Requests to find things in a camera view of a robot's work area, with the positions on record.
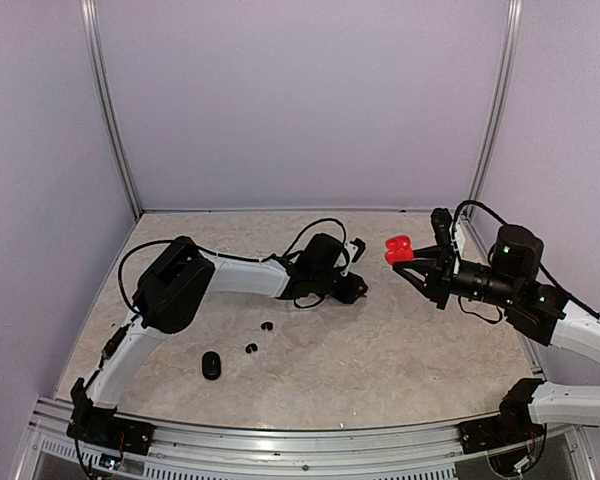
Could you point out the black earbud charging case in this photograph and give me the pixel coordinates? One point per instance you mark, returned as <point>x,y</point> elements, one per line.
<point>211,366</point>

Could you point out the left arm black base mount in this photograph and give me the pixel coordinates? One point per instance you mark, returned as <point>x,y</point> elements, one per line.
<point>103,427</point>

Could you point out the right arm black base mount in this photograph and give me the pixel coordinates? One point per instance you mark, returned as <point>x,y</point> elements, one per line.
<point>510,425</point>

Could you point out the right aluminium corner post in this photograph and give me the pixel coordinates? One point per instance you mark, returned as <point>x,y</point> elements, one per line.
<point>499,97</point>

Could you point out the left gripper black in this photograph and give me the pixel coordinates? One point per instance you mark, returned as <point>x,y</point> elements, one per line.
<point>350,294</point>

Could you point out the aluminium corner post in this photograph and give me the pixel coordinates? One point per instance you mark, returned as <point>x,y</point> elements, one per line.
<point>499,97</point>
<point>90,21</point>

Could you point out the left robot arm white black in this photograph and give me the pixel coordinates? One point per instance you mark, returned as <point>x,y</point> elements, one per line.
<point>170,292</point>

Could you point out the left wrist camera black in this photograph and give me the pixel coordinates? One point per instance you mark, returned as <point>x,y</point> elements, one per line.
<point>355,249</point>

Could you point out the red earbud charging case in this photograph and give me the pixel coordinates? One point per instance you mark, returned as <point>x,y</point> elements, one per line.
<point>399,250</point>

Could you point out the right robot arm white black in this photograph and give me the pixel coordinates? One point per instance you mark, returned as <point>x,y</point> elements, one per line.
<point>546,314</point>

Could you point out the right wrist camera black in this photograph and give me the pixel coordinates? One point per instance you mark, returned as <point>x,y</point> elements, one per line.
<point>441,222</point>

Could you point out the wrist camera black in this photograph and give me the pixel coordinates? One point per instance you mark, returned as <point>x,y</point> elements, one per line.
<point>355,249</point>
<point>441,222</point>

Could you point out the aluminium front rail frame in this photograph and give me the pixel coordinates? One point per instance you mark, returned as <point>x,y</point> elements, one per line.
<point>181,450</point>

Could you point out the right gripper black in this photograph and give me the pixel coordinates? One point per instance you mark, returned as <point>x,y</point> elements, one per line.
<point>440,274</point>

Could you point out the left aluminium corner post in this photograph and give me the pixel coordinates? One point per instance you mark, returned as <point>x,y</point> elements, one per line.
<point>90,21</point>

